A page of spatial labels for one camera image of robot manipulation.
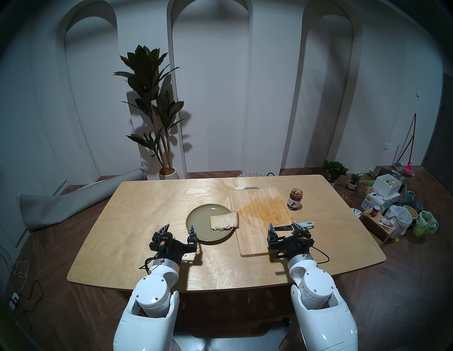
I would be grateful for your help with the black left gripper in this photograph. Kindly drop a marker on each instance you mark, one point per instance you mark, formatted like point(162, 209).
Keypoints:
point(173, 249)

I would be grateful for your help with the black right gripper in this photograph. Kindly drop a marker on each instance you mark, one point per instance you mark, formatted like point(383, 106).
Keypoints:
point(290, 246)

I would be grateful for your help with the round green plate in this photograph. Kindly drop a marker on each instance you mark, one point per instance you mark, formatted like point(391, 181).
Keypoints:
point(200, 223)

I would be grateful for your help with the metal robot base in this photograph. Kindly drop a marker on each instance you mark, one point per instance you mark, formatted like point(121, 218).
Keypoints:
point(247, 339)

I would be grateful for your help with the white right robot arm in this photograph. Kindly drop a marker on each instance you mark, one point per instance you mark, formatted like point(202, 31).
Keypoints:
point(316, 286)

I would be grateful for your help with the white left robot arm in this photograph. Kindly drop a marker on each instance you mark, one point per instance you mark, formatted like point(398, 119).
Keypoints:
point(152, 292)

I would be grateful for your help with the glass jam jar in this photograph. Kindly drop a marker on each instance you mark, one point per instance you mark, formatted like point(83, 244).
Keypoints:
point(295, 200)

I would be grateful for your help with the slice of bread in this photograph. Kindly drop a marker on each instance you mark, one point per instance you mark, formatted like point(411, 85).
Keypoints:
point(223, 221)

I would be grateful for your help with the wooden cutting board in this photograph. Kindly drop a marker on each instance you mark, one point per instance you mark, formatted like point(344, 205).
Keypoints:
point(262, 212)

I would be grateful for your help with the white patterned bowl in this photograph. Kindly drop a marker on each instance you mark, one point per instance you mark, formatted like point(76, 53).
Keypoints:
point(356, 212)

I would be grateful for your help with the bushy small potted plant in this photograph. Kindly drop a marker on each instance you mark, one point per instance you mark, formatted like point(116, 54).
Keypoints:
point(334, 169)

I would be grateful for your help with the tiny potted plant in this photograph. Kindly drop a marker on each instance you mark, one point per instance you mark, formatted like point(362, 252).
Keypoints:
point(353, 182)

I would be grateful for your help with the white and yellow carton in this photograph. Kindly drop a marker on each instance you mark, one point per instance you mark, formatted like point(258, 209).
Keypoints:
point(371, 203)

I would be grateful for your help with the open white box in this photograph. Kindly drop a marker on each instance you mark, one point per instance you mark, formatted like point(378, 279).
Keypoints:
point(385, 187)

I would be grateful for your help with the rolled grey mat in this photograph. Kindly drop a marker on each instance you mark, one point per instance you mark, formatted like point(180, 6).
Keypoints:
point(70, 201)

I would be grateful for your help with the white plastic bag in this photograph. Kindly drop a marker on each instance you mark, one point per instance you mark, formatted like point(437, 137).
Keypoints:
point(400, 216)

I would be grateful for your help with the beige bucket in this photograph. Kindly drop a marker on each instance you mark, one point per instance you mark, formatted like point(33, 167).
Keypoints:
point(410, 211)

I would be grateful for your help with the teal vase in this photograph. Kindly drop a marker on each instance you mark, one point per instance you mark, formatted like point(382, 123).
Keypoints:
point(410, 196)

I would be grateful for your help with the tall potted leafy plant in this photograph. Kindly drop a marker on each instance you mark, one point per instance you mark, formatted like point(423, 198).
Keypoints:
point(147, 70)

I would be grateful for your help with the white power strip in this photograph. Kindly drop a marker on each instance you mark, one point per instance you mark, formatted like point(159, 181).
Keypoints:
point(13, 300)

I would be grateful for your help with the dark door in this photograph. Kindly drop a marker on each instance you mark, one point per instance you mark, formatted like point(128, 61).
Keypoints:
point(440, 141)

